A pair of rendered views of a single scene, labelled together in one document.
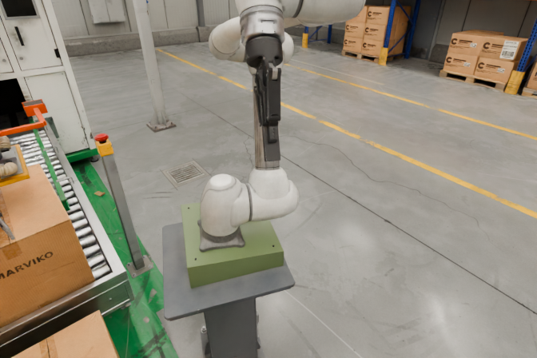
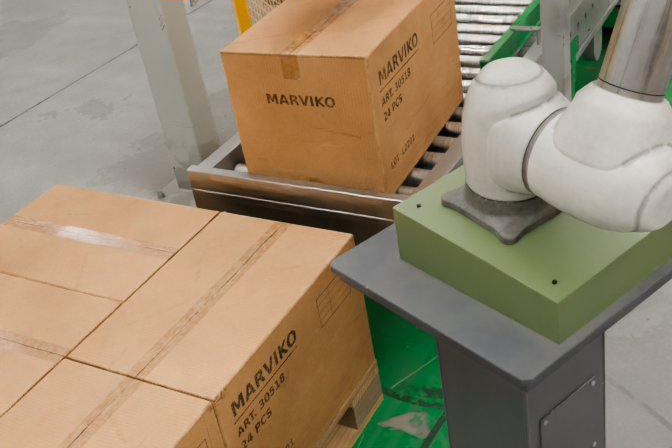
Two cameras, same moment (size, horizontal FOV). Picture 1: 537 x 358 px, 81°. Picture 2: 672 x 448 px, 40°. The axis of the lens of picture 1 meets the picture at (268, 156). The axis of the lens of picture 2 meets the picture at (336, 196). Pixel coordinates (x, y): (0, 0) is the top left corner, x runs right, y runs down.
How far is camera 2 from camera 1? 108 cm
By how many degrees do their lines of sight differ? 62
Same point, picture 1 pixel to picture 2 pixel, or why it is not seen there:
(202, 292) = (403, 274)
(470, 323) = not seen: outside the picture
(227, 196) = (486, 100)
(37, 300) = (307, 166)
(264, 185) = (572, 119)
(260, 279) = (491, 327)
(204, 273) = (416, 241)
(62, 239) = (350, 87)
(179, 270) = not seen: hidden behind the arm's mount
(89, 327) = (322, 244)
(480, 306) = not seen: outside the picture
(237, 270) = (469, 280)
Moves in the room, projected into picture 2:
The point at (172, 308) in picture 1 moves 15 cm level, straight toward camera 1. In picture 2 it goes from (350, 260) to (296, 302)
